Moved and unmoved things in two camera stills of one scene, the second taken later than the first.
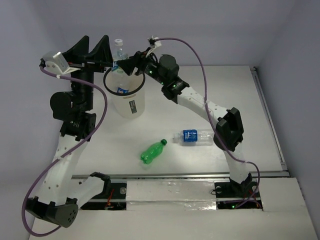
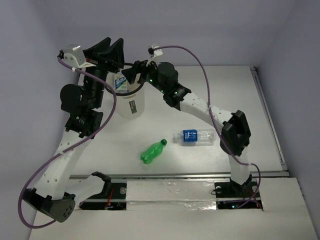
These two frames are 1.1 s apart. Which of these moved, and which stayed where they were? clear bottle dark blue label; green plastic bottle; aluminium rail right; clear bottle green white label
Moved: clear bottle green white label
Stayed: clear bottle dark blue label; aluminium rail right; green plastic bottle
